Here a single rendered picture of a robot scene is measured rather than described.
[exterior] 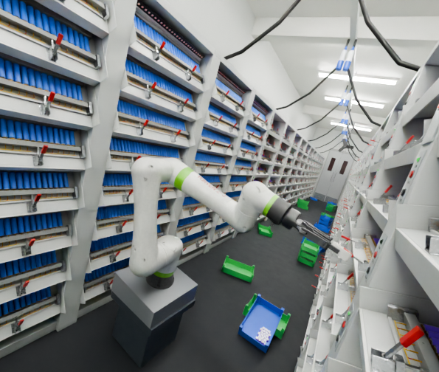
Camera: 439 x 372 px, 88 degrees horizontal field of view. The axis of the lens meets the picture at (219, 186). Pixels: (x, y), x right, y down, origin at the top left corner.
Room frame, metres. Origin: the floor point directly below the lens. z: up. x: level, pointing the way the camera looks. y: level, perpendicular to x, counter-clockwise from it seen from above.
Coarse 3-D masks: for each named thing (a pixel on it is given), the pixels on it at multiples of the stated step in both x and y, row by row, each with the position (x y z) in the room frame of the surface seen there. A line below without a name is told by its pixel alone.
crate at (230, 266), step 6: (228, 258) 2.17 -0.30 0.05; (228, 264) 2.14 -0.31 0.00; (234, 264) 2.16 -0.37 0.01; (240, 264) 2.15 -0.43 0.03; (222, 270) 1.98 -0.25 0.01; (228, 270) 1.98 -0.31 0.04; (234, 270) 2.06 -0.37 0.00; (240, 270) 2.09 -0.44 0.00; (246, 270) 2.13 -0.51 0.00; (252, 270) 2.12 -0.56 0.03; (234, 276) 1.96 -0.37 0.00; (240, 276) 1.96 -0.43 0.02; (246, 276) 1.95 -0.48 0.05; (252, 276) 1.94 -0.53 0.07
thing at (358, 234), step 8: (352, 232) 1.10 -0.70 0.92; (360, 232) 1.09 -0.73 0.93; (368, 232) 1.07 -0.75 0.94; (376, 232) 1.06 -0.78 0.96; (360, 240) 1.05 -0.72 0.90; (352, 248) 0.97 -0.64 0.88; (360, 256) 0.82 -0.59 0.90; (368, 256) 0.83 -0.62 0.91; (360, 272) 0.57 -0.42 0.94; (360, 280) 0.56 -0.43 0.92
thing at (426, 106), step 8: (432, 88) 0.74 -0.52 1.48; (424, 96) 0.81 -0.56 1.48; (432, 96) 0.73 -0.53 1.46; (416, 104) 0.89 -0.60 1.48; (424, 104) 0.80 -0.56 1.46; (432, 104) 0.88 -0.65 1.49; (408, 112) 1.00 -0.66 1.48; (416, 112) 0.88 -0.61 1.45; (424, 112) 0.99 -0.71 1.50; (432, 112) 0.99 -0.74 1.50; (408, 120) 0.99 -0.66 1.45
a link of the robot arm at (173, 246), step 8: (160, 240) 1.03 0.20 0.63; (168, 240) 1.05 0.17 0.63; (176, 240) 1.08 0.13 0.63; (168, 248) 1.00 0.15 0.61; (176, 248) 1.03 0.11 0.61; (168, 256) 0.98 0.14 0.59; (176, 256) 1.04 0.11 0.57; (168, 264) 1.01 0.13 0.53; (176, 264) 1.07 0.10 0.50; (160, 272) 1.02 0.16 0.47; (168, 272) 1.03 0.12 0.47
